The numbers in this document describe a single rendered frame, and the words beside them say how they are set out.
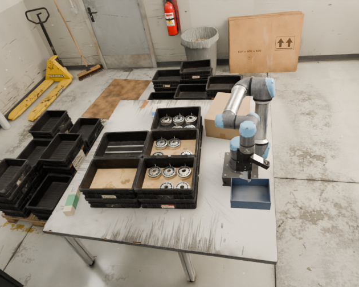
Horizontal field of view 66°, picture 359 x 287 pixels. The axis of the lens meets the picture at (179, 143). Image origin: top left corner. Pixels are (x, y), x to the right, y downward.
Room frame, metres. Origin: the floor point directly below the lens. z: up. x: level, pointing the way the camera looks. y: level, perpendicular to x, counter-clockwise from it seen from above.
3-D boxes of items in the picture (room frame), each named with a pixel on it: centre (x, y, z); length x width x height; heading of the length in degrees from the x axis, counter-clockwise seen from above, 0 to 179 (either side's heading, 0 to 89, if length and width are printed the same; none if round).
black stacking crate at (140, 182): (1.27, 0.13, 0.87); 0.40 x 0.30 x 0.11; 76
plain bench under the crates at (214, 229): (1.65, 0.07, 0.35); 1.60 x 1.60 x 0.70; 70
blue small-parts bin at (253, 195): (0.84, -0.31, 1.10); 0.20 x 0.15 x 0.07; 72
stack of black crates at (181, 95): (2.91, -0.28, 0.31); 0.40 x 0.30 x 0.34; 70
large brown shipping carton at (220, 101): (1.89, -0.47, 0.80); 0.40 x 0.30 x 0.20; 150
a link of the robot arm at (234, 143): (1.32, -0.40, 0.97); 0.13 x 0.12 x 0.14; 62
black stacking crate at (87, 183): (1.37, 0.52, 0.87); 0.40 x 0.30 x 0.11; 76
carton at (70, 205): (1.36, 0.88, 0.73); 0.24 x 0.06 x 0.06; 173
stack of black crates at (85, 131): (2.59, 1.06, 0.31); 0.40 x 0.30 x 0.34; 160
